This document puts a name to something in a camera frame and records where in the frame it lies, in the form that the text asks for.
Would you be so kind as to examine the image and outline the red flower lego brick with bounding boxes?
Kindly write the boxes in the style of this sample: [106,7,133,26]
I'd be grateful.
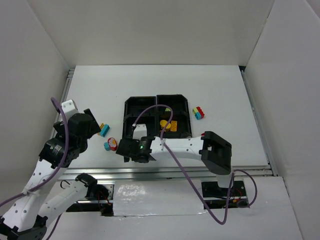
[107,137,118,151]

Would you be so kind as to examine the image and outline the yellow rounded lego brick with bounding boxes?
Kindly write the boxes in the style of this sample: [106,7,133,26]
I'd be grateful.
[159,119,171,131]

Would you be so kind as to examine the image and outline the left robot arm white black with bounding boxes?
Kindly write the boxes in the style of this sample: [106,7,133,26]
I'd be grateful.
[0,109,109,240]

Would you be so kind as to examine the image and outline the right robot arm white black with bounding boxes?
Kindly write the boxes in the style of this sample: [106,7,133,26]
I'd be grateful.
[116,131,233,189]

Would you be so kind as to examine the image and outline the teal lego brick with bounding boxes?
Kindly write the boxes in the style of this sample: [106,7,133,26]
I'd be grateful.
[100,124,110,138]

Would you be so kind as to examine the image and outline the black four compartment tray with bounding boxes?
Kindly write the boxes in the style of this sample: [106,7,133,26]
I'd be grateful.
[122,94,193,139]

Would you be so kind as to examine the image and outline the orange flat lego plate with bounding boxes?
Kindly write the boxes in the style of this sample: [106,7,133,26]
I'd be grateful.
[170,120,178,132]

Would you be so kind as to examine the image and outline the white foil covered board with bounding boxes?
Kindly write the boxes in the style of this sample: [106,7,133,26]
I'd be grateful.
[113,179,205,217]

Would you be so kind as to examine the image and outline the red teal green lego stack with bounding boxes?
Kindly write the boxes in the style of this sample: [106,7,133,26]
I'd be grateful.
[192,106,205,120]

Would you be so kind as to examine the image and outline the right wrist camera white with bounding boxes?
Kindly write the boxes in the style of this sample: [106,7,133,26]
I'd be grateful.
[132,123,148,140]

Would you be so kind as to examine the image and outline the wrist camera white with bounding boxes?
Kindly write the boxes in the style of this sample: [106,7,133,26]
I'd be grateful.
[132,123,148,140]
[61,99,79,121]

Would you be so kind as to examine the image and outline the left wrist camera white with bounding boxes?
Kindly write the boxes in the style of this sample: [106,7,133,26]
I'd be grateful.
[61,99,79,121]

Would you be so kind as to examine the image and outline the aluminium frame rail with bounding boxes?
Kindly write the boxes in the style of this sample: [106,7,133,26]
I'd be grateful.
[59,165,274,181]

